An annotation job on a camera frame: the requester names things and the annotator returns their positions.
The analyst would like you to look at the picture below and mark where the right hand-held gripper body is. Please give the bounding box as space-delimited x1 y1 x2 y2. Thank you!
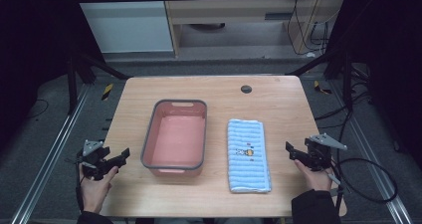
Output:
303 132 348 172

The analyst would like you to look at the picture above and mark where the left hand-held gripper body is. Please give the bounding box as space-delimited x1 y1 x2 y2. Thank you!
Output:
76 138 112 181

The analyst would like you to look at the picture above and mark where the blue striped towel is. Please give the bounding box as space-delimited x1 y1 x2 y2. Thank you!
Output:
226 117 273 195

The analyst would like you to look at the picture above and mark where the pink basin with grey rim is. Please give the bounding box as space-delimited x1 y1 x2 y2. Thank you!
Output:
139 99 209 178

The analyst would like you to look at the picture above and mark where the person's right hand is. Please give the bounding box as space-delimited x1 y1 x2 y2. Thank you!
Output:
293 158 333 192

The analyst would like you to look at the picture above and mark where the person's left hand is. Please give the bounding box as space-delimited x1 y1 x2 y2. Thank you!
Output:
79 165 119 216

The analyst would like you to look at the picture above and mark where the yellow and black tape strip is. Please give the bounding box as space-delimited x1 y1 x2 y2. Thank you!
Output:
101 83 114 102
313 80 333 96

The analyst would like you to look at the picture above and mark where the black metal stand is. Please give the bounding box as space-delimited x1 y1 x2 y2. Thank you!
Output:
284 46 354 111
65 49 131 116

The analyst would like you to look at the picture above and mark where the dark curtain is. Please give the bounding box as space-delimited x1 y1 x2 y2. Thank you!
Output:
326 0 422 168
0 0 105 152

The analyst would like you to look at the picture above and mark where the white cabinet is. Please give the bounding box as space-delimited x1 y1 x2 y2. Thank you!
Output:
71 0 175 55

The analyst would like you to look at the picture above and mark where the light wooden desk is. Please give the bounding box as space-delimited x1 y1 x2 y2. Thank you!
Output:
160 0 350 57

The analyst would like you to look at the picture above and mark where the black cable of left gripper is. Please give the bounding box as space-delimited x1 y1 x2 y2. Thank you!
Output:
75 160 85 213

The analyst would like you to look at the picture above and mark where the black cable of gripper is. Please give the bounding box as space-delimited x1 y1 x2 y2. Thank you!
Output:
326 156 399 218
75 160 85 213

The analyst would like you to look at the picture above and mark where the aluminium floor rail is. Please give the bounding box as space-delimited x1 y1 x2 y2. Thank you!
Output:
329 80 414 224
11 84 92 224

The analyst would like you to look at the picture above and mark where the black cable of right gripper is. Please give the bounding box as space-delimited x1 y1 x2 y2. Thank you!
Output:
326 156 399 218

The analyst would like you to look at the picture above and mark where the bundle of black hanging cables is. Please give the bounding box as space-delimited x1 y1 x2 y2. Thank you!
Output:
286 0 333 57

